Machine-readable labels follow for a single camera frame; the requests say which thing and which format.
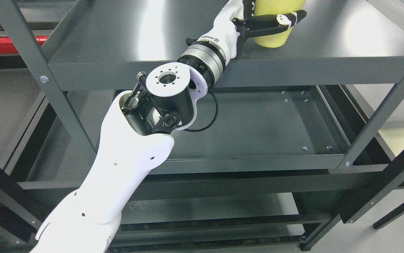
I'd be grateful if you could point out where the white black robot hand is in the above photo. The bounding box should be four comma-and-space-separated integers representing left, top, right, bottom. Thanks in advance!
188, 0, 307, 61

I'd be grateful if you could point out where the yellow plastic cup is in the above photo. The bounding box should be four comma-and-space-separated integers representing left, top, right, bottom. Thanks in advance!
253, 0, 306, 48

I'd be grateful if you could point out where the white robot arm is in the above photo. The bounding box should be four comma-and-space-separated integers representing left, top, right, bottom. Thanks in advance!
32, 34, 237, 253

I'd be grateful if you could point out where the grey metal shelf unit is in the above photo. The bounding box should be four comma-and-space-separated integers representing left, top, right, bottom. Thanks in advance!
0, 0, 404, 253

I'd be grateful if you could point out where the black metal shelf rack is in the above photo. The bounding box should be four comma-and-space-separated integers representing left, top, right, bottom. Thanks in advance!
0, 99, 404, 253

